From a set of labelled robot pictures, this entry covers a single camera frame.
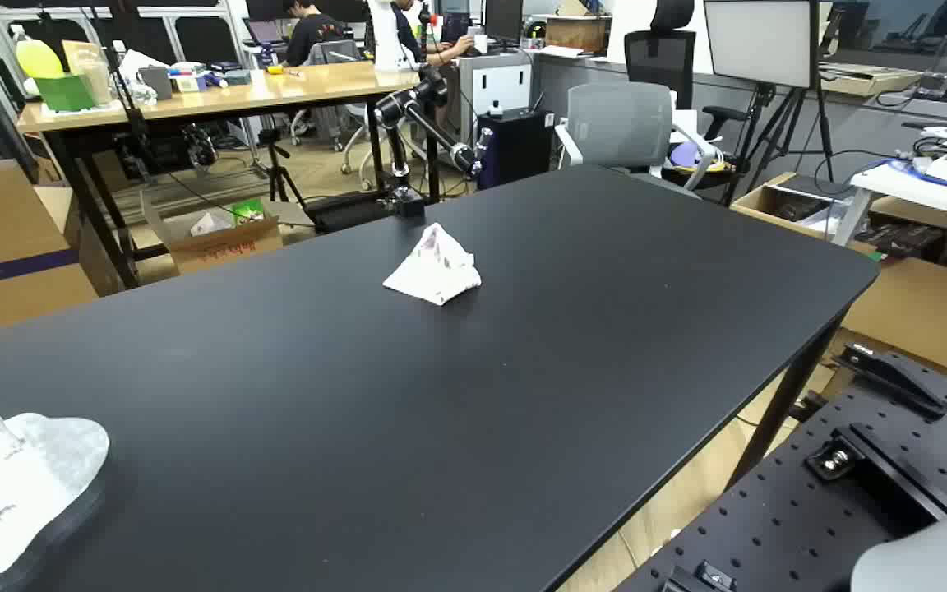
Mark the white cloth with green print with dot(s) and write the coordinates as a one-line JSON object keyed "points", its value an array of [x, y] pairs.
{"points": [[428, 271]]}

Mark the Franka robot arm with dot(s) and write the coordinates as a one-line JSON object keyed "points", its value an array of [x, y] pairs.
{"points": [[934, 555]]}

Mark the white crumpled cloth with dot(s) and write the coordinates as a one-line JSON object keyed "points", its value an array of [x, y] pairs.
{"points": [[8, 482]]}

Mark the white computer tower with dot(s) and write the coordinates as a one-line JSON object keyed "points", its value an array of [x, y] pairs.
{"points": [[495, 86]]}

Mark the grey office chair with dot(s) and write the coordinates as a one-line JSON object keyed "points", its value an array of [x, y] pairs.
{"points": [[621, 126]]}

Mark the open cardboard box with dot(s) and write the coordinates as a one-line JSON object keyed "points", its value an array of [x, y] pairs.
{"points": [[221, 236]]}

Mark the long wooden table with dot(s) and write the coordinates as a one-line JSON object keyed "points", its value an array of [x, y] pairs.
{"points": [[266, 86]]}

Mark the black office chair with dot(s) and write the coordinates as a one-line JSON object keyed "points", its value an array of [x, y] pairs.
{"points": [[658, 53]]}

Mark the person in black shirt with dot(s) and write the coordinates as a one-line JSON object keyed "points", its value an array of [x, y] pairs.
{"points": [[315, 35]]}

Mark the white board on tripod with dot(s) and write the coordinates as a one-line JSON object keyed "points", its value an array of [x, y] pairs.
{"points": [[761, 40]]}

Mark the black block with silver screws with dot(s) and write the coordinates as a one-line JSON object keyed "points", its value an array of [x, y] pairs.
{"points": [[832, 462]]}

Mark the black perforated breadboard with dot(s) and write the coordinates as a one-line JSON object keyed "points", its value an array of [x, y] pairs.
{"points": [[824, 515]]}

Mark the flat cardboard sheet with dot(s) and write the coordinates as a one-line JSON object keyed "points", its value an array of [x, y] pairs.
{"points": [[922, 306]]}

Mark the white side desk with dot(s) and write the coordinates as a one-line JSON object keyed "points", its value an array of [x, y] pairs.
{"points": [[934, 191]]}

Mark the cardboard box with red label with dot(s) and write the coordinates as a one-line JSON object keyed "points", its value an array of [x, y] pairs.
{"points": [[3, 247]]}

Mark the black camera tripod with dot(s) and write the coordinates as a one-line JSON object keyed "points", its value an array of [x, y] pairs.
{"points": [[278, 167]]}

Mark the black mounting bracket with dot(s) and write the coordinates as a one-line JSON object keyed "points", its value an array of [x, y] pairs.
{"points": [[889, 381]]}

